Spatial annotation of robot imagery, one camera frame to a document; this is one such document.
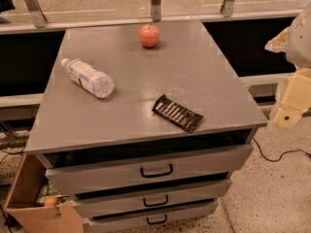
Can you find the black rxbar chocolate bar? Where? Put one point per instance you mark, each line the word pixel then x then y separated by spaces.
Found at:
pixel 177 114

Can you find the grey drawer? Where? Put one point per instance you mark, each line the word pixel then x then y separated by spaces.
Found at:
pixel 151 169
pixel 153 217
pixel 143 200

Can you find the green snack bag in box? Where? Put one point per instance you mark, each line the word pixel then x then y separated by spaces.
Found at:
pixel 48 190

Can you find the metal railing frame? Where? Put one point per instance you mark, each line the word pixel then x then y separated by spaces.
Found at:
pixel 52 15

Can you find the red apple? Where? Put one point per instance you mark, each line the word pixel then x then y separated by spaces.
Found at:
pixel 148 35

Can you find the orange fruit in box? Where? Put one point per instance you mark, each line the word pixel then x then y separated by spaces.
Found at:
pixel 51 201

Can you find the bottom grey drawer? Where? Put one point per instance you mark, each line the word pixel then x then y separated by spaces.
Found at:
pixel 153 217

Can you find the clear plastic water bottle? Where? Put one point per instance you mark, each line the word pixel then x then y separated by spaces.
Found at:
pixel 86 76

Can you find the grey drawer cabinet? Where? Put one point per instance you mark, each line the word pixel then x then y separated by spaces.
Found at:
pixel 75 128

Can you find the open cardboard box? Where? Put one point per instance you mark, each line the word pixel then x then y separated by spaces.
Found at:
pixel 21 202

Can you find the middle grey drawer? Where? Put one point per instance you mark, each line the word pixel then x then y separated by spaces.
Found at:
pixel 143 200

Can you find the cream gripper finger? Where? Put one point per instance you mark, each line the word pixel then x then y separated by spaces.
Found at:
pixel 294 99
pixel 279 42

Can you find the top grey drawer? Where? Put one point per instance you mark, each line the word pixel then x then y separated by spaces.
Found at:
pixel 151 169

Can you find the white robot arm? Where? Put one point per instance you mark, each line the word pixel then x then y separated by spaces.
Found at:
pixel 298 50

